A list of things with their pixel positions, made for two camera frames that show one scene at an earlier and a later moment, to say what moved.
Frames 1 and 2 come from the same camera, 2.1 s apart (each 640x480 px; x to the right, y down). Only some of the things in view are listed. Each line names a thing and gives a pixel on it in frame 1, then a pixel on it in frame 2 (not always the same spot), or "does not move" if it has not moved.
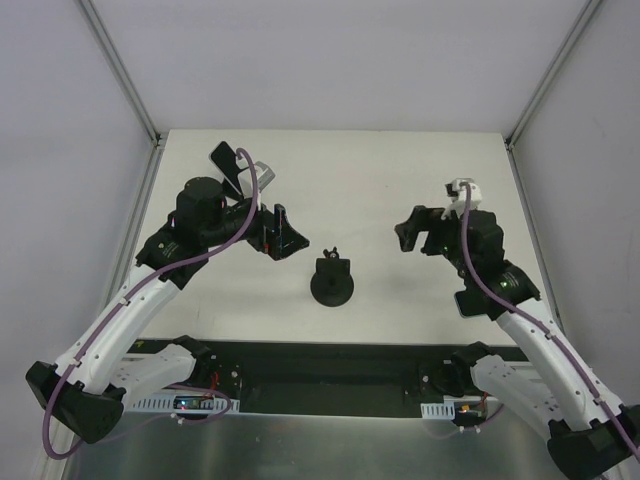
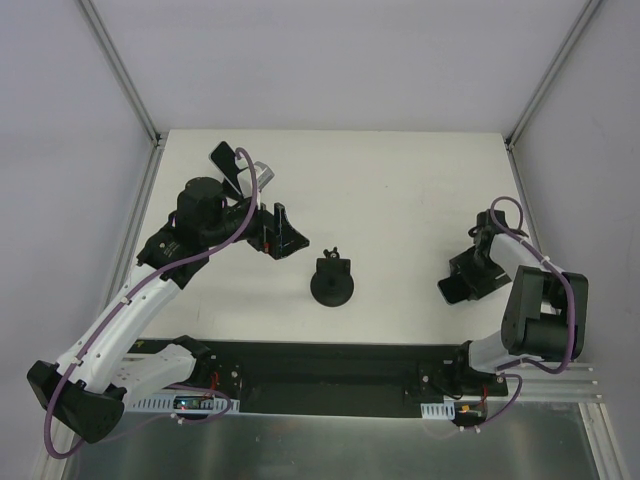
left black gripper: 273,232 does not move
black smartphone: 471,303 to 453,290
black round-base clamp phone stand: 332,283 does not move
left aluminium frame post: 123,72 does not move
